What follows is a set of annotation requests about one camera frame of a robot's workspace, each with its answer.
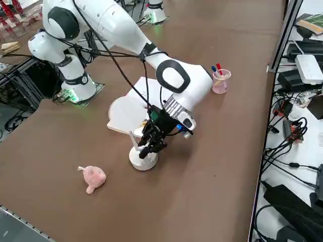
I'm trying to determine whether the translucent pink pen cup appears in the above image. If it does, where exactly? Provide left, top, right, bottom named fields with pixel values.
left=211, top=69, right=232, bottom=94

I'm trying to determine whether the pink pig toy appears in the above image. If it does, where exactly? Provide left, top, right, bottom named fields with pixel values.
left=77, top=165, right=106, bottom=195

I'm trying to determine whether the white foldable desk lamp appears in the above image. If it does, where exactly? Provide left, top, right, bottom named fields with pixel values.
left=108, top=97, right=159, bottom=171

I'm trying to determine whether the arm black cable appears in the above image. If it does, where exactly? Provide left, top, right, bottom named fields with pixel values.
left=51, top=0, right=170, bottom=122

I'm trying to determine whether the white power strip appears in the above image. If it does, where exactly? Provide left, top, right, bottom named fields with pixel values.
left=295, top=54, right=323, bottom=85

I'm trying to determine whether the black power adapter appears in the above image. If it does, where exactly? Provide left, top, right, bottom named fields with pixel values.
left=277, top=69, right=323, bottom=93

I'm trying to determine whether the aluminium frame rail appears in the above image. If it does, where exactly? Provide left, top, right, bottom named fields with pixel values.
left=267, top=0, right=303, bottom=74

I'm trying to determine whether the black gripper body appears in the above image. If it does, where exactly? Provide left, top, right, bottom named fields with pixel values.
left=147, top=105, right=177, bottom=140

